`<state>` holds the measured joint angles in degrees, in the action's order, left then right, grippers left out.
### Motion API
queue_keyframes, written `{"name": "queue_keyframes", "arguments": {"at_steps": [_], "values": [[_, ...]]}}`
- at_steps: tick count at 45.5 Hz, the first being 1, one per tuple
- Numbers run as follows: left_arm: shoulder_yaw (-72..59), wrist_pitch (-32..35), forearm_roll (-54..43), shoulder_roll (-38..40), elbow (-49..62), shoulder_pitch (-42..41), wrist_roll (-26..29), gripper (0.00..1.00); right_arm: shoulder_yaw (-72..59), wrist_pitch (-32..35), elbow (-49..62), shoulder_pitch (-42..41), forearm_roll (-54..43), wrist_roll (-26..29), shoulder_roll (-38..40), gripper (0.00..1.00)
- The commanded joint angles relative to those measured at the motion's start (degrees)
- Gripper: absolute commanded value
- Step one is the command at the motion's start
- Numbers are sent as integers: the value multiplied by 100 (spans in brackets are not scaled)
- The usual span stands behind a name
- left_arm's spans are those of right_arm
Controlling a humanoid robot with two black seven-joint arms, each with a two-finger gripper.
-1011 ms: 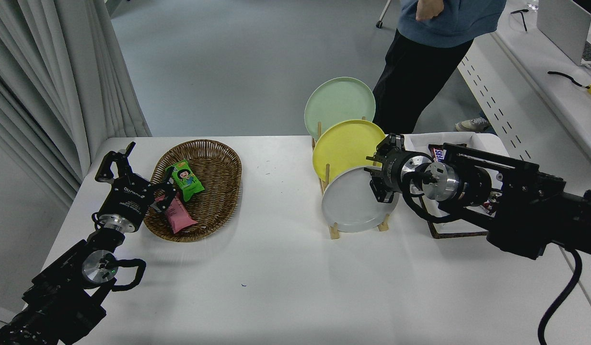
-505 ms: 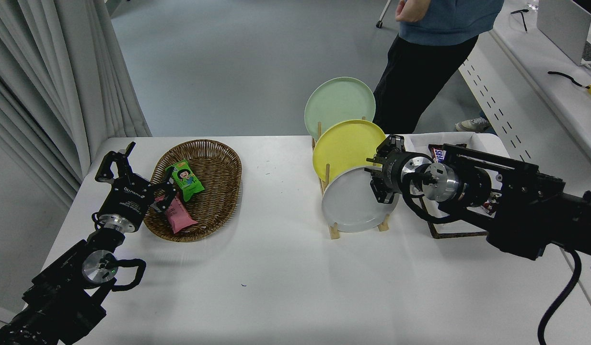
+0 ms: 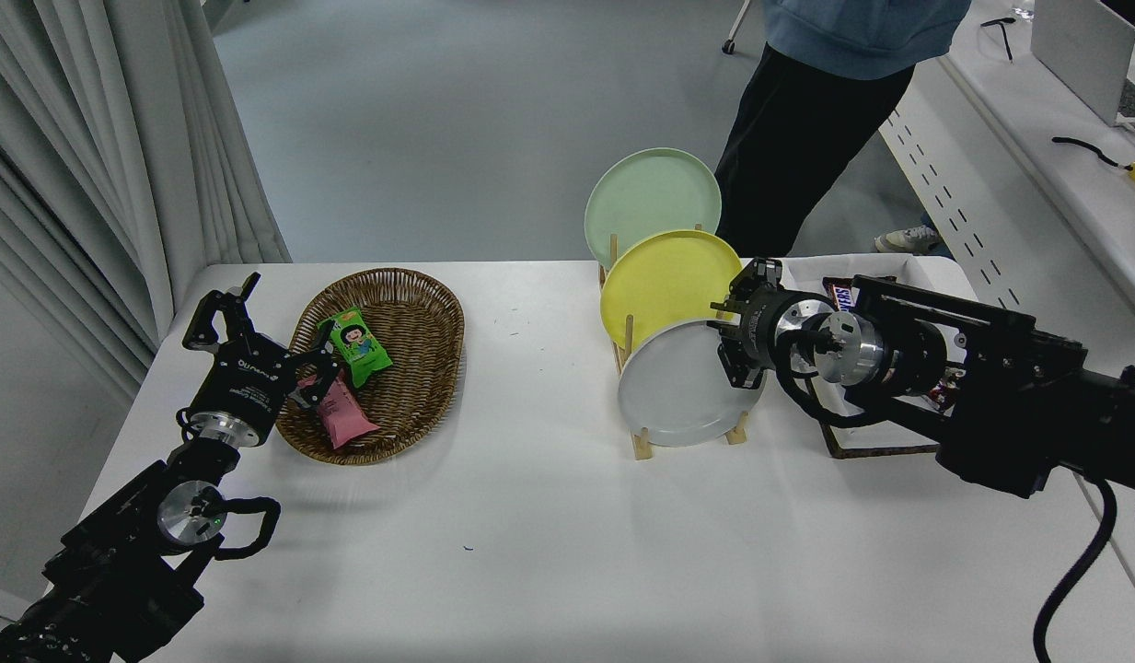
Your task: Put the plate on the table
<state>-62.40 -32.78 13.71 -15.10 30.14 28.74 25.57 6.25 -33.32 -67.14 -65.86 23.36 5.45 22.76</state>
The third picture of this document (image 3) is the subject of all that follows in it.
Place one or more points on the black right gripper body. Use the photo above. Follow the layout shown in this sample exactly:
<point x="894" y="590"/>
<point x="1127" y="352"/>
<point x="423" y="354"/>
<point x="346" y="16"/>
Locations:
<point x="762" y="327"/>

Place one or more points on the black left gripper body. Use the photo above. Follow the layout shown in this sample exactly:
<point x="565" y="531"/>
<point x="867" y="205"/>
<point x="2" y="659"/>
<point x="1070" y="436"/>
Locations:
<point x="245" y="387"/>

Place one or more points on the grey plate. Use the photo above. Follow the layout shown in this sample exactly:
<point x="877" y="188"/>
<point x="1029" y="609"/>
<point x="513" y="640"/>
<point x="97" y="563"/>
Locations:
<point x="668" y="387"/>

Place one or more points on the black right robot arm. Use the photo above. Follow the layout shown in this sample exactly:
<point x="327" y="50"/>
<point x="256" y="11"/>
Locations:
<point x="1018" y="405"/>

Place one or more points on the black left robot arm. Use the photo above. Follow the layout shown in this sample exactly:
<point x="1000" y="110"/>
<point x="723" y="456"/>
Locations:
<point x="116" y="571"/>

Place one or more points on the yellow plate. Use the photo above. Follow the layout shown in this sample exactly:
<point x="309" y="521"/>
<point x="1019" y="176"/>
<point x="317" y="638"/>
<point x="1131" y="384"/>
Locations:
<point x="668" y="281"/>

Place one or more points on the pale green plate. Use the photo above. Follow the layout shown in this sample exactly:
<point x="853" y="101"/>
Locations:
<point x="650" y="198"/>

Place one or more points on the wooden plate rack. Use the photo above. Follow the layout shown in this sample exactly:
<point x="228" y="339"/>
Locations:
<point x="641" y="447"/>

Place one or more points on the green snack packet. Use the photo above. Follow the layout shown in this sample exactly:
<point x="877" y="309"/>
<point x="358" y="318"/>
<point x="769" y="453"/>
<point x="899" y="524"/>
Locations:
<point x="355" y="345"/>

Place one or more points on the white tray with brown rim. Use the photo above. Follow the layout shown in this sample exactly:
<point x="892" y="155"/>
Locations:
<point x="806" y="274"/>

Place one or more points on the pink snack packet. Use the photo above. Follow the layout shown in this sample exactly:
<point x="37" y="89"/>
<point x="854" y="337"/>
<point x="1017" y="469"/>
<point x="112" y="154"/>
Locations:
<point x="341" y="419"/>

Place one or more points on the brown oval wicker basket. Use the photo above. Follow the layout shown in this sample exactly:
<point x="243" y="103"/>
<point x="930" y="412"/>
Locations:
<point x="420" y="350"/>

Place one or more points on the grey-white sneaker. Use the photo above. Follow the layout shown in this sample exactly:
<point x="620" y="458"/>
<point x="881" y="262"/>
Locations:
<point x="908" y="241"/>

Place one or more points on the office chair caster leg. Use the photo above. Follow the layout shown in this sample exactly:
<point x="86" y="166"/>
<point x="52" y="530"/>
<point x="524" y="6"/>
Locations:
<point x="729" y="46"/>

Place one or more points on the white pleated curtain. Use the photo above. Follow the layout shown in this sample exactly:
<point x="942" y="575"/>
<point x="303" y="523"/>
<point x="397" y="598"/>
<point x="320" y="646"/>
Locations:
<point x="70" y="138"/>

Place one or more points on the white desk with slotted panel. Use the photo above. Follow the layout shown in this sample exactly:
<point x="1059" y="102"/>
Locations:
<point x="1009" y="184"/>

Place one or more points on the black eyeglasses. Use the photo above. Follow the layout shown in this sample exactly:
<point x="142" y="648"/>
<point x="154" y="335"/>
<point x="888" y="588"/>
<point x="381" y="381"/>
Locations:
<point x="1002" y="32"/>

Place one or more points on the silver laptop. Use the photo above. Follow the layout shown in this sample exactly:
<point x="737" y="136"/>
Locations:
<point x="1082" y="46"/>

